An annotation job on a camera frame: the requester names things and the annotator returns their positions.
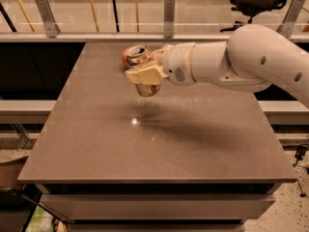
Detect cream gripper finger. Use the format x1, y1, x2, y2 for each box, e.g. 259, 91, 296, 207
125, 64, 169, 85
153, 44, 173, 62

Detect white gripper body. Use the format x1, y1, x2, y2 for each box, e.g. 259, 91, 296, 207
162, 43, 195, 85

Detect orange soda can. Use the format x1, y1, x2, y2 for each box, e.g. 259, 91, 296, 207
126, 44, 160, 97

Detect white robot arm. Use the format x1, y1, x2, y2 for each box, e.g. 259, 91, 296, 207
122, 24, 309, 106

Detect red apple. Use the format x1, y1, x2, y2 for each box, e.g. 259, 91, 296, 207
122, 48, 128, 70

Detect glass railing with metal posts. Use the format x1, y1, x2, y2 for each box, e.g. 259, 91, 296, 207
0, 0, 309, 44

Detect grey drawer cabinet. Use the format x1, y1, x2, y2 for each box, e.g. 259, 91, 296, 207
42, 193, 274, 227

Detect yellow pole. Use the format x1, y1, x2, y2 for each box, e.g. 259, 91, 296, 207
9, 0, 36, 33

